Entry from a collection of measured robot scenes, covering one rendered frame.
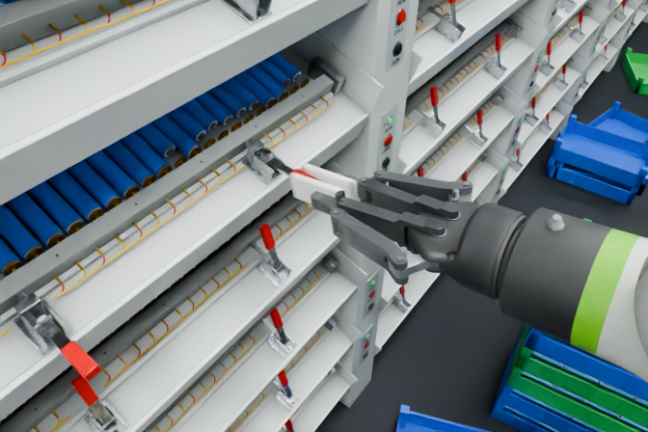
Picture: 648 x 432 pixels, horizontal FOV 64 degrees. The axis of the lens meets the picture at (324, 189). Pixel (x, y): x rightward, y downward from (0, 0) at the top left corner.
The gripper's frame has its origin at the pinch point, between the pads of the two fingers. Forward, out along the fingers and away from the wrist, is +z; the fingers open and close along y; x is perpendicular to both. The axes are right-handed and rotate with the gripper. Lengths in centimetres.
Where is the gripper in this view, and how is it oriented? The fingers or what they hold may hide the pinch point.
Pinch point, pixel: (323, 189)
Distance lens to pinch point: 53.4
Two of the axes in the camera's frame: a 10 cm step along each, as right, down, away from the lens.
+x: -1.4, -8.0, -5.8
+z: -7.7, -2.8, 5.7
